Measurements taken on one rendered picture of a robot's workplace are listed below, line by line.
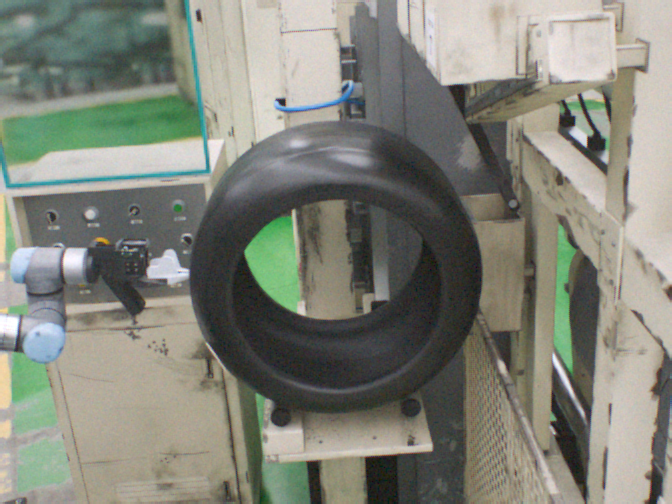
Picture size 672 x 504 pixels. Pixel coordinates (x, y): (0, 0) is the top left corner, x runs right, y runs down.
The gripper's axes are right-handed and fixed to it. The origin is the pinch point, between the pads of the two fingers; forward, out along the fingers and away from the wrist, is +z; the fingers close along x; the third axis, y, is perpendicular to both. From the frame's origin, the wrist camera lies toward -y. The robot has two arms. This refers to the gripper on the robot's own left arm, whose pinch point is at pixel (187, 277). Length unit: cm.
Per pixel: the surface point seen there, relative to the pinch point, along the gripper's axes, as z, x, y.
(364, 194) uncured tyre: 35.4, -12.6, 23.2
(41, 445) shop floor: -79, 118, -130
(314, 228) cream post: 26.9, 28.1, 0.5
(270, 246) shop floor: 4, 314, -123
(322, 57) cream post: 28, 28, 41
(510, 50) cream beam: 55, -33, 53
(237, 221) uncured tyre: 11.8, -12.1, 17.2
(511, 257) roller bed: 74, 21, -3
